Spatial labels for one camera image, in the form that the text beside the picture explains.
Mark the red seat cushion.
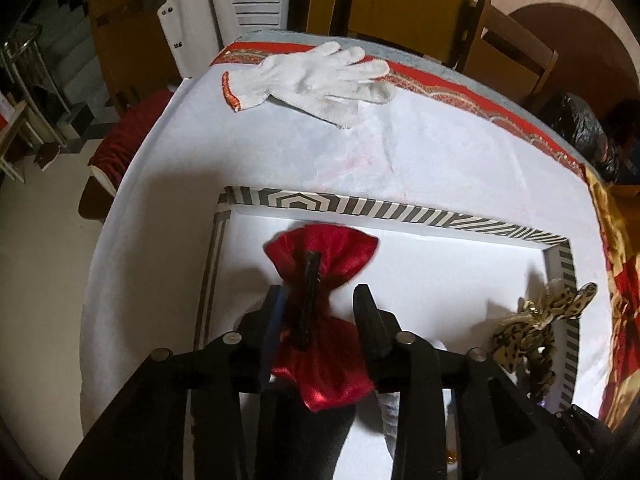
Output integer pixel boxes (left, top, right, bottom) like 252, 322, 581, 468
88, 90, 174, 197

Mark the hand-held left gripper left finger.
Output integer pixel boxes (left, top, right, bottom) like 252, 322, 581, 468
60, 284, 288, 480

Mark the wooden chair with cushion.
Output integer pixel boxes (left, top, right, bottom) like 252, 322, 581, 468
79, 0, 182, 222

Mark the round brown table top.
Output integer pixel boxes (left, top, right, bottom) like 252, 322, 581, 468
505, 2, 640, 112

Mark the striped cardboard tray box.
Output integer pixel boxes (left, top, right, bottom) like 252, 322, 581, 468
192, 185, 581, 480

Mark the white coat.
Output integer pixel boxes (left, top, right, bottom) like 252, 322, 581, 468
158, 0, 239, 80

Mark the metal rack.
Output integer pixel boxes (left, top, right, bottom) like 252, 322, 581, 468
0, 24, 68, 147

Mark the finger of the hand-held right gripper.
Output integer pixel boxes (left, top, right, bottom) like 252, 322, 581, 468
546, 403, 620, 480

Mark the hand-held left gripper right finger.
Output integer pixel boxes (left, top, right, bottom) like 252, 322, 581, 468
352, 284, 586, 480

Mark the yellow and red cloth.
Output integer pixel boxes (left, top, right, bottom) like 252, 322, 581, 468
582, 165, 640, 427

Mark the black fabric hair accessory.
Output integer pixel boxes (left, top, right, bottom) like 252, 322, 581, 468
256, 384, 359, 480

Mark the leopard print bow scrunchie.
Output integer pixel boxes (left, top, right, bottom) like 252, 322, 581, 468
487, 280, 599, 402

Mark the red patterned tablecloth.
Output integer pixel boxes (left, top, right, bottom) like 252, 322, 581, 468
209, 42, 587, 174

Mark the white fluffy hair accessory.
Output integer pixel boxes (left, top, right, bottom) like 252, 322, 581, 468
376, 389, 402, 462

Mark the white knit glove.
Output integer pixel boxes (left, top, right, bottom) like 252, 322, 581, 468
221, 41, 399, 130

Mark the red satin bow hair clip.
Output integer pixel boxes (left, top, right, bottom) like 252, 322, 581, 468
263, 223, 380, 414

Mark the white tablecloth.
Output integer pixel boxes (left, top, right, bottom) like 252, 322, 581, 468
80, 59, 614, 463

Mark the wooden chair with slat back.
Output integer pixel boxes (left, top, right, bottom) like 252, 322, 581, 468
457, 0, 560, 112

